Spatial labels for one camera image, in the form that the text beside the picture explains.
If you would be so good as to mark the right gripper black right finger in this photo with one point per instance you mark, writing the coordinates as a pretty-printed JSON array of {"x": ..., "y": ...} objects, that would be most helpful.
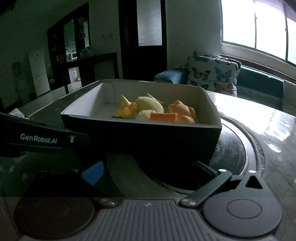
[{"x": 204, "y": 181}]

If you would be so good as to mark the window with green frame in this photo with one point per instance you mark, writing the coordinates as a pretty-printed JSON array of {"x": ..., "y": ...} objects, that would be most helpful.
[{"x": 266, "y": 27}]

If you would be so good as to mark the orange triceratops toy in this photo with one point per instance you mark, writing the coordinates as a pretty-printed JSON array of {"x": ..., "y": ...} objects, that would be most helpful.
[{"x": 127, "y": 108}]

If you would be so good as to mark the dark cardboard box white inside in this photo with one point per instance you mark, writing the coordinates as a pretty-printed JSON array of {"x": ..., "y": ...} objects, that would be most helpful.
[{"x": 168, "y": 149}]

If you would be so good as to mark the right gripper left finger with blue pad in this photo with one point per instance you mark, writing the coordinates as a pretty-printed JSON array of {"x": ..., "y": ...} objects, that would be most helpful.
[{"x": 94, "y": 173}]

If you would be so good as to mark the butterfly print cushion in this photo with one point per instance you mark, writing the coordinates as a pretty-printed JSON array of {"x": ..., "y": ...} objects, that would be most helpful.
[{"x": 213, "y": 73}]

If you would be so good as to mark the dark wooden cabinet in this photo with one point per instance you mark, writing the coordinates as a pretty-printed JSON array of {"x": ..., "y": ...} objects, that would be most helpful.
[{"x": 73, "y": 59}]

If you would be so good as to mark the orange rubber pig toy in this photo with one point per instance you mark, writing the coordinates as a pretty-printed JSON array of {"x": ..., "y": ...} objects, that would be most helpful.
[{"x": 185, "y": 113}]

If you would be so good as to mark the white refrigerator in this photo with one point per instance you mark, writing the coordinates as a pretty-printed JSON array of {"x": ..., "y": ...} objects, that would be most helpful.
[{"x": 38, "y": 70}]

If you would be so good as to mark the dark door with glass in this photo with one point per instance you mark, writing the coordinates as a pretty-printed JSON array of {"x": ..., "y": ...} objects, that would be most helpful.
[{"x": 143, "y": 38}]

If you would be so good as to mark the grey folded blanket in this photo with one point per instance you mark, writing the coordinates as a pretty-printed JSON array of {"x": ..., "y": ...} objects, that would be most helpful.
[{"x": 288, "y": 98}]

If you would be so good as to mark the teal sofa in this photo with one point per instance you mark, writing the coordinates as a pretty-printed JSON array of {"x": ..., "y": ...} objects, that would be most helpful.
[{"x": 252, "y": 84}]

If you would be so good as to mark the yellow plush duck toy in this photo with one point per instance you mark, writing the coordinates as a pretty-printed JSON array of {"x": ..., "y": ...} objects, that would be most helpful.
[{"x": 146, "y": 106}]

